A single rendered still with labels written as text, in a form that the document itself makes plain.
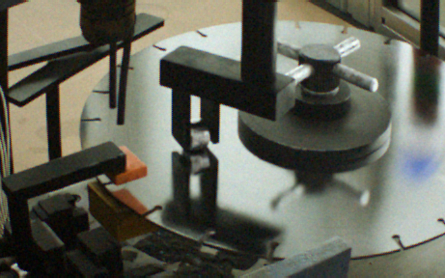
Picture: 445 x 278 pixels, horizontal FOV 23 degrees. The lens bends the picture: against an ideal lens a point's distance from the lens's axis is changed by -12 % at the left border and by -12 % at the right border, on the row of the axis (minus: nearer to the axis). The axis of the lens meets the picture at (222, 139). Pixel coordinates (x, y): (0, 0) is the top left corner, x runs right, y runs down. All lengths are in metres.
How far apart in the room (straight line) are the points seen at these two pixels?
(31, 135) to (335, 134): 0.48
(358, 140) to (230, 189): 0.10
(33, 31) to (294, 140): 0.71
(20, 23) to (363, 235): 0.84
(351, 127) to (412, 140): 0.05
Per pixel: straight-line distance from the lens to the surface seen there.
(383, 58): 0.93
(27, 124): 1.23
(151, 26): 1.03
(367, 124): 0.82
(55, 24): 1.46
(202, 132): 0.79
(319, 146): 0.79
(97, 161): 0.73
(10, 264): 0.78
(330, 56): 0.80
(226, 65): 0.76
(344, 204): 0.75
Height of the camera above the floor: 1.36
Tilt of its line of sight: 31 degrees down
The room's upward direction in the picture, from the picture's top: 1 degrees clockwise
